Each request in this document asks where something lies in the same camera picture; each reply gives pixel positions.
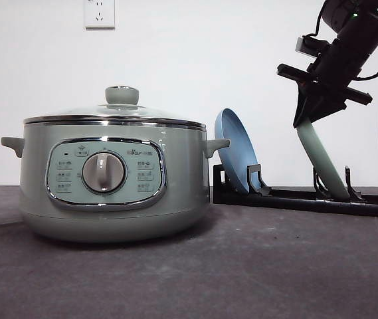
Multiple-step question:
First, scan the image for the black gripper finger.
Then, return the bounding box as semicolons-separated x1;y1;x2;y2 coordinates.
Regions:
293;80;322;129
308;88;348;123

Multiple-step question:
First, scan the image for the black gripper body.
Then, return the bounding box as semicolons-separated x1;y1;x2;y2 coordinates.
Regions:
278;14;378;118

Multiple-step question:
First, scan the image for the green plate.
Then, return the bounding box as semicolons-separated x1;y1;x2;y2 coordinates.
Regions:
296;122;351;200

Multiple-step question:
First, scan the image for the glass steamer lid green knob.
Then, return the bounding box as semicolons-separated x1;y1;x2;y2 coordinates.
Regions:
24;85;207;129

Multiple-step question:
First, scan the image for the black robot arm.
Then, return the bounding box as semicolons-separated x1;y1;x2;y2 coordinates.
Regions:
277;0;378;127

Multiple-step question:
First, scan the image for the blue plate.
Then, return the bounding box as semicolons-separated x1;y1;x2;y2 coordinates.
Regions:
215;108;260;192

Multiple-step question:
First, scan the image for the green electric steamer pot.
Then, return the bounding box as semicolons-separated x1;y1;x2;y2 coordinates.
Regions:
1;114;231;243

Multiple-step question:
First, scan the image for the black dish rack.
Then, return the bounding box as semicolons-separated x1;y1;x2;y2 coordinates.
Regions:
213;164;378;215

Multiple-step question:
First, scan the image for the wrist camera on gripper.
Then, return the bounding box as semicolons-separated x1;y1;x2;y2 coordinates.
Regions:
295;36;322;57

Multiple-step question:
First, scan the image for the white wall socket left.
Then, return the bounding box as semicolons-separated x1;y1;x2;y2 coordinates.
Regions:
84;0;115;31

